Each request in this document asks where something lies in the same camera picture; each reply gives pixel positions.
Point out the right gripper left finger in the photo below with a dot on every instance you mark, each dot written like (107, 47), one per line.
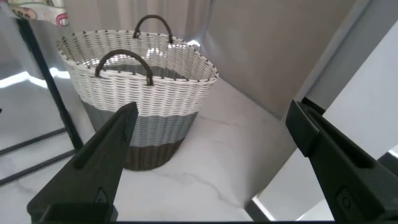
(87, 180)

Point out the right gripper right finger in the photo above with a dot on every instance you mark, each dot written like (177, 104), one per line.
(348, 186)

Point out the cream printed garment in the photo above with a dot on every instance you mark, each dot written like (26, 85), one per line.
(37, 9)

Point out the black clothes rack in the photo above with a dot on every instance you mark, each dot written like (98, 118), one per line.
(53, 93)

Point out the white laundry basket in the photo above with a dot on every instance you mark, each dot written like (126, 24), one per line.
(149, 102)

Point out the white curtain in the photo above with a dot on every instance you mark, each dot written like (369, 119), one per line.
(102, 12)

